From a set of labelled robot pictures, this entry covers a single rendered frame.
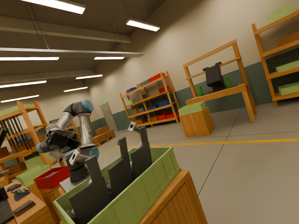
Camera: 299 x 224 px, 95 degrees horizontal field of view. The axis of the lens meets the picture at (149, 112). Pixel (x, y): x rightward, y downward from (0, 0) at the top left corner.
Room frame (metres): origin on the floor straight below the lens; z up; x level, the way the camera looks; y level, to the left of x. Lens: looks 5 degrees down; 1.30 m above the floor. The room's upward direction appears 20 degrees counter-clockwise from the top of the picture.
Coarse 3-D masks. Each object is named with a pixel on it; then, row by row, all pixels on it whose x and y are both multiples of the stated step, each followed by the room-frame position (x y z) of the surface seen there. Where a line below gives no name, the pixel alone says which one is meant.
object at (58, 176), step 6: (54, 168) 1.62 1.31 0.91; (60, 168) 1.57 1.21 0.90; (66, 168) 1.49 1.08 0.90; (42, 174) 1.53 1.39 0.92; (48, 174) 1.58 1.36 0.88; (54, 174) 1.37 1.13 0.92; (60, 174) 1.41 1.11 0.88; (66, 174) 1.46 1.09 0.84; (36, 180) 1.44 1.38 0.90; (42, 180) 1.39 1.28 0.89; (48, 180) 1.34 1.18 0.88; (54, 180) 1.35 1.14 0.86; (60, 180) 1.39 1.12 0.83; (42, 186) 1.41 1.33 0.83; (48, 186) 1.35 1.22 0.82; (54, 186) 1.33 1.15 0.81
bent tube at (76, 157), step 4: (76, 152) 0.57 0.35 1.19; (72, 156) 0.58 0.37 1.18; (76, 156) 0.56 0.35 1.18; (80, 156) 0.57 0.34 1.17; (84, 156) 0.59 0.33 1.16; (88, 156) 0.61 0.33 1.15; (72, 160) 0.56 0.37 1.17; (76, 160) 0.57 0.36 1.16; (80, 160) 0.57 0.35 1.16; (84, 160) 0.58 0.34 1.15; (72, 164) 0.55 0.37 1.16; (72, 212) 0.57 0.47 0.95
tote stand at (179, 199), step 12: (180, 180) 0.77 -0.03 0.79; (192, 180) 0.83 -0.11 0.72; (168, 192) 0.71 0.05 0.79; (180, 192) 0.75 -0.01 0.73; (192, 192) 0.81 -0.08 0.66; (156, 204) 0.65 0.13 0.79; (168, 204) 0.68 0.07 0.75; (180, 204) 0.73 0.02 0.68; (192, 204) 0.79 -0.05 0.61; (144, 216) 0.61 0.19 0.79; (156, 216) 0.63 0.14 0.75; (168, 216) 0.66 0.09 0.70; (180, 216) 0.71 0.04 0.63; (192, 216) 0.77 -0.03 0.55; (204, 216) 0.83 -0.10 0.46
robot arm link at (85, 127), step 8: (72, 104) 1.21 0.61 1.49; (80, 104) 1.18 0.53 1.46; (88, 104) 1.20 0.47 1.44; (80, 112) 1.16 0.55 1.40; (88, 112) 1.18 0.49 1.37; (80, 120) 1.16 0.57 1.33; (88, 120) 1.17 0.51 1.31; (80, 128) 1.15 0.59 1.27; (88, 128) 1.14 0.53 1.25; (88, 136) 1.12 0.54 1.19; (88, 144) 1.09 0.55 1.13; (80, 152) 1.08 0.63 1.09; (88, 152) 1.05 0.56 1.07; (96, 152) 1.10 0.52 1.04
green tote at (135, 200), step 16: (160, 160) 0.76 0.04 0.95; (176, 160) 0.87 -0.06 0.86; (144, 176) 0.66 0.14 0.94; (160, 176) 0.74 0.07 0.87; (128, 192) 0.59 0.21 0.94; (144, 192) 0.64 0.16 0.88; (160, 192) 0.71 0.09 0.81; (64, 208) 0.73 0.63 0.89; (112, 208) 0.52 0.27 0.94; (128, 208) 0.57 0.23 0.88; (144, 208) 0.62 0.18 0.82
